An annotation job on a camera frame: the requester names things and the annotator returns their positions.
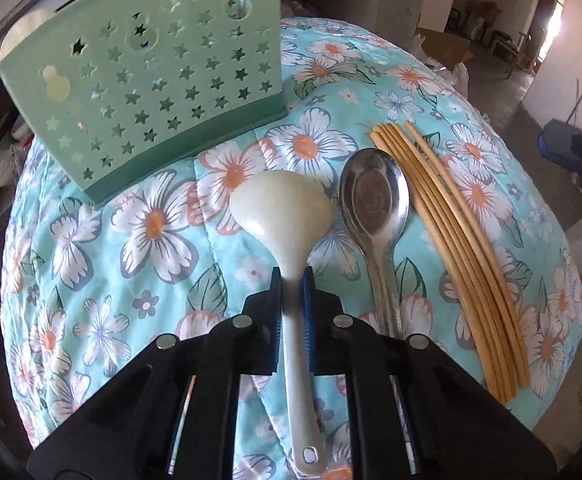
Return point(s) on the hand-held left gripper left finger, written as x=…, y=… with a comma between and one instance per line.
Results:
x=276, y=330

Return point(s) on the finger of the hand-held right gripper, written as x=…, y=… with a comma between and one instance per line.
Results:
x=558, y=140

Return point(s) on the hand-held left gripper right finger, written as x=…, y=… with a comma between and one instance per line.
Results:
x=308, y=330

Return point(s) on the beige plastic ladle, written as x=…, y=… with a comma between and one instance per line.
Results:
x=281, y=210

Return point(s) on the metal spoon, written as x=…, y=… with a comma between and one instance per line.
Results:
x=373, y=195

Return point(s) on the bundle of wooden chopsticks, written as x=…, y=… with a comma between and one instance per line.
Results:
x=466, y=260

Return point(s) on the green star-perforated utensil holder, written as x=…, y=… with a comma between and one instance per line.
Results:
x=31, y=55

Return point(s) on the broom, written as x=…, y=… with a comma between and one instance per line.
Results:
x=577, y=102

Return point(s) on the wooden chair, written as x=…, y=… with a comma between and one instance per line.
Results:
x=516, y=50

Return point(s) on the floral turquoise quilt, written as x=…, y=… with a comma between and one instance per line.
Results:
x=171, y=270

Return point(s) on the white plastic bag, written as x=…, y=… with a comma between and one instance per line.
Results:
x=453, y=77

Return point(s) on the cardboard box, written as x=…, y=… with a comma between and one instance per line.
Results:
x=446, y=47

